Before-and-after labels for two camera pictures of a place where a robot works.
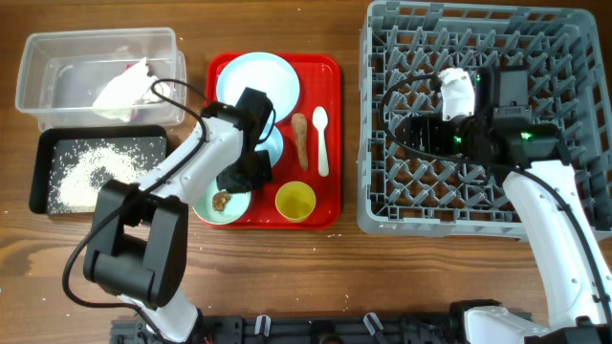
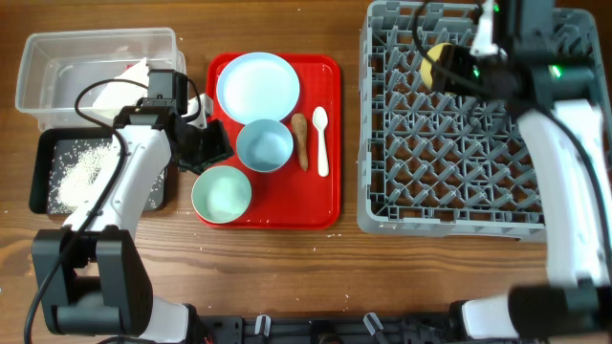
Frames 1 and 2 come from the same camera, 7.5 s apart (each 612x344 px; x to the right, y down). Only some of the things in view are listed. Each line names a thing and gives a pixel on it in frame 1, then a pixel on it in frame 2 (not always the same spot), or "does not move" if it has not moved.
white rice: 78,170 does not move
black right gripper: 431,126 -> 447,81
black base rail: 304,329 does not move
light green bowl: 236,206 does not move
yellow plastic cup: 295,201 -> 434,53
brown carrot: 299,125 does not move
